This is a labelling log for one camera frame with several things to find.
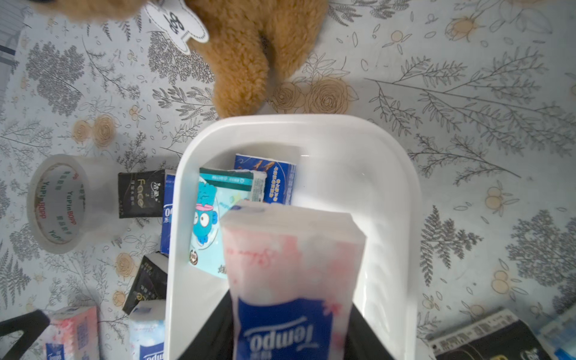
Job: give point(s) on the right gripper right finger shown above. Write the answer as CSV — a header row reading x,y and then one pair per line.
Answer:
x,y
361,342

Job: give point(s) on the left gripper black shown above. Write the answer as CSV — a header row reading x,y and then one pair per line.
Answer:
x,y
31,326

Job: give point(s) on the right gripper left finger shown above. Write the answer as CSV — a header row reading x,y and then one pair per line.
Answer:
x,y
215,340

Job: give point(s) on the pink Tempo tissue pack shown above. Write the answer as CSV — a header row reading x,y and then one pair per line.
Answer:
x,y
72,333

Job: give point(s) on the pink white Tempo pack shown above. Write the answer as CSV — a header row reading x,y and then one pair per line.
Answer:
x,y
292,273

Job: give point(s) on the teal cartoon tissue pack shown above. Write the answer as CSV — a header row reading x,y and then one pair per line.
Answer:
x,y
218,192

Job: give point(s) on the dark blue tissue pack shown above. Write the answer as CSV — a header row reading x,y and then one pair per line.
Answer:
x,y
280,176

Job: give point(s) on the light blue tissue pack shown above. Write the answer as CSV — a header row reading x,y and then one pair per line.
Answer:
x,y
558,336

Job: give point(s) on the white plastic storage box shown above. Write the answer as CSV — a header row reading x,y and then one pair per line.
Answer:
x,y
343,164

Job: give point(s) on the white blue tissue pack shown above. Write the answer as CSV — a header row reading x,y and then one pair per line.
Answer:
x,y
147,330

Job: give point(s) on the blue Tempo tissue pack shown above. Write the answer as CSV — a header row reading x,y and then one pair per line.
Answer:
x,y
170,177

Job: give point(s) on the clear tape roll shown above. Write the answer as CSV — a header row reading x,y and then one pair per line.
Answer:
x,y
73,203

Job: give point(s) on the black long tissue pack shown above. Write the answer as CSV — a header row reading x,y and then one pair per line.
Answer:
x,y
501,335

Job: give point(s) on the black Face tissue pack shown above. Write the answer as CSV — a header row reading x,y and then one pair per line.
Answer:
x,y
141,194

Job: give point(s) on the brown teddy bear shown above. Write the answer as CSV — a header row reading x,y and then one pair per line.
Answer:
x,y
247,40

